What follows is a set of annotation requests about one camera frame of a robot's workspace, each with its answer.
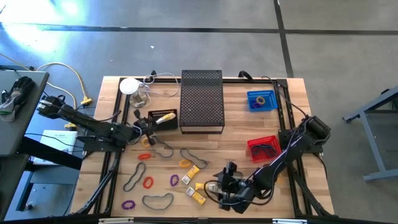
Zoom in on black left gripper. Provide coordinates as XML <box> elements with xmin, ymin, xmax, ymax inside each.
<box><xmin>133</xmin><ymin>108</ymin><xmax>164</xmax><ymax>146</ymax></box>

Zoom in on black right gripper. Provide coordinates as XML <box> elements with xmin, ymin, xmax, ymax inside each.
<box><xmin>214</xmin><ymin>161</ymin><xmax>259</xmax><ymax>215</ymax></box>

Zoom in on yellow crayon box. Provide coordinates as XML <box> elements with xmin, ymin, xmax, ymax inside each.
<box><xmin>180</xmin><ymin>165</ymin><xmax>201</xmax><ymax>186</ymax></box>
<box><xmin>195</xmin><ymin>182</ymin><xmax>220</xmax><ymax>192</ymax></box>
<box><xmin>155</xmin><ymin>112</ymin><xmax>177</xmax><ymax>126</ymax></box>
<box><xmin>185</xmin><ymin>185</ymin><xmax>206</xmax><ymax>206</ymax></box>

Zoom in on black plastic basket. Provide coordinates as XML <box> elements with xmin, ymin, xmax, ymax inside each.
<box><xmin>147</xmin><ymin>108</ymin><xmax>179</xmax><ymax>132</ymax></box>

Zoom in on white mushroom lamp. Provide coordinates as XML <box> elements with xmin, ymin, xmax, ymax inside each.
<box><xmin>119</xmin><ymin>77</ymin><xmax>149</xmax><ymax>109</ymax></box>

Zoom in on black perforated metal riser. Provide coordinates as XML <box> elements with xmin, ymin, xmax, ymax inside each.
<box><xmin>179</xmin><ymin>69</ymin><xmax>226</xmax><ymax>135</ymax></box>

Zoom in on red plastic basket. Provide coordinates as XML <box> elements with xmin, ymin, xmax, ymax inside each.
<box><xmin>247</xmin><ymin>134</ymin><xmax>283</xmax><ymax>164</ymax></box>

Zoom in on white cardboard box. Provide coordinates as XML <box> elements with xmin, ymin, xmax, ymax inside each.
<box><xmin>32</xmin><ymin>129</ymin><xmax>78</xmax><ymax>166</ymax></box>

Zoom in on blue plastic basket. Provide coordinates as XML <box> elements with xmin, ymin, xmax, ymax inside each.
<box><xmin>246</xmin><ymin>90</ymin><xmax>279</xmax><ymax>113</ymax></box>

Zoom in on grey side table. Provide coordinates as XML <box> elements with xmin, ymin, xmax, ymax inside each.
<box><xmin>0</xmin><ymin>65</ymin><xmax>83</xmax><ymax>218</ymax></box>

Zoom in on black work gloves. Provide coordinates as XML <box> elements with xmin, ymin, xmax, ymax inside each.
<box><xmin>0</xmin><ymin>76</ymin><xmax>37</xmax><ymax>122</ymax></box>

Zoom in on blue-grey metal table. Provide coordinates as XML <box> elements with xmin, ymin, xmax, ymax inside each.
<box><xmin>343</xmin><ymin>85</ymin><xmax>398</xmax><ymax>183</ymax></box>

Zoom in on white lamp cable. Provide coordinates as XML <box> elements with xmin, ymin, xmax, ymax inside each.
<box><xmin>138</xmin><ymin>72</ymin><xmax>180</xmax><ymax>108</ymax></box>

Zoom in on silver metal bracket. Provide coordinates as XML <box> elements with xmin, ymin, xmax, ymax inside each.
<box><xmin>98</xmin><ymin>217</ymin><xmax>134</xmax><ymax>223</ymax></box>
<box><xmin>272</xmin><ymin>218</ymin><xmax>308</xmax><ymax>224</ymax></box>

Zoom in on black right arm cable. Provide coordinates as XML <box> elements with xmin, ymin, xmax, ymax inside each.
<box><xmin>238</xmin><ymin>70</ymin><xmax>308</xmax><ymax>119</ymax></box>

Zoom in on cream cable with yellow plug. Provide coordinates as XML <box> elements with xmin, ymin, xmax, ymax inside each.
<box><xmin>35</xmin><ymin>61</ymin><xmax>93</xmax><ymax>106</ymax></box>

